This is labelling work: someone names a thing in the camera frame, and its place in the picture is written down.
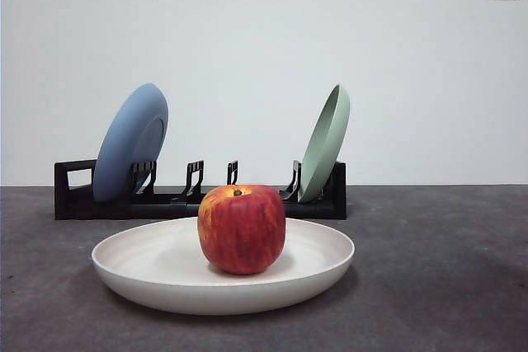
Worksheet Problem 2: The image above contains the black plate rack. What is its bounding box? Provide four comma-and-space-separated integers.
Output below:
54, 157, 348, 221

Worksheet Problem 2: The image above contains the blue plate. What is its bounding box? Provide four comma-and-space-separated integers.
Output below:
92, 82, 170, 204

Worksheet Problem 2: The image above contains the red apple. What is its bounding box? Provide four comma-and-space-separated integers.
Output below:
196, 184, 287, 276

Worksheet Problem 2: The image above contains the green plate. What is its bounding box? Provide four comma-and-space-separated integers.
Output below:
297, 82, 352, 204

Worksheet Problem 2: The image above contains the cream yellow plate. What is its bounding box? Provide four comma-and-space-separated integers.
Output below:
91, 215, 356, 317

